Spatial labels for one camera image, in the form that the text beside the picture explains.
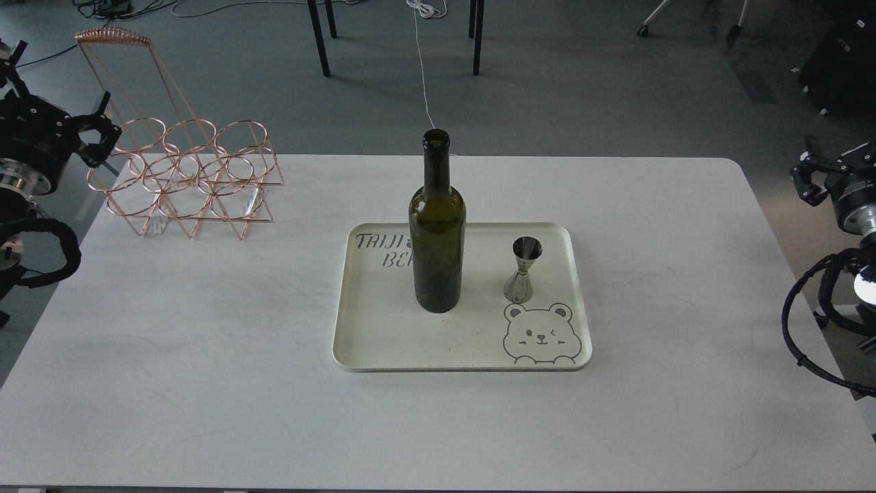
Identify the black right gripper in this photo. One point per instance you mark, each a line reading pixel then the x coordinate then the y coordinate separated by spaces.
pixel 850 182

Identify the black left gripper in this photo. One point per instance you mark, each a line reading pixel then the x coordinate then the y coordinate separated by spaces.
pixel 34 133

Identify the steel double jigger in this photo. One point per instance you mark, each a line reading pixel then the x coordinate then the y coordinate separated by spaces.
pixel 518 288

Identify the dark green wine bottle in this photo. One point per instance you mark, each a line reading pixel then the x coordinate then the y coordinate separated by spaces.
pixel 436 221

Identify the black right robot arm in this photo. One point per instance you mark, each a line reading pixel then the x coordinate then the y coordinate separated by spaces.
pixel 858 262

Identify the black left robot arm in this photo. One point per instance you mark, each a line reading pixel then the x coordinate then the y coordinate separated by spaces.
pixel 19 214

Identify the black equipment box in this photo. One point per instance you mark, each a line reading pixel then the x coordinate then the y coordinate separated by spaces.
pixel 839 76

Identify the white chair base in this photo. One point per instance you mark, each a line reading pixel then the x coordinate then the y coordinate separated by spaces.
pixel 710 12

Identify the black table leg left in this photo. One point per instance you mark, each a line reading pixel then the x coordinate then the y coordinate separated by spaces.
pixel 316 26

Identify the black table leg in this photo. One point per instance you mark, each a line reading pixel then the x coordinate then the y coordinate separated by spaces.
pixel 475 29
pixel 316 26

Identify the cream bear serving tray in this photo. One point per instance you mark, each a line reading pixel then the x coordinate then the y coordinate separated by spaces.
pixel 381 327

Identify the black table leg right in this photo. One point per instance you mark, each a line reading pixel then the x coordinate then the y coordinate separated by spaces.
pixel 475 29

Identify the copper wire bottle rack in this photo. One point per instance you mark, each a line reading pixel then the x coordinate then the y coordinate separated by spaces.
pixel 179 170

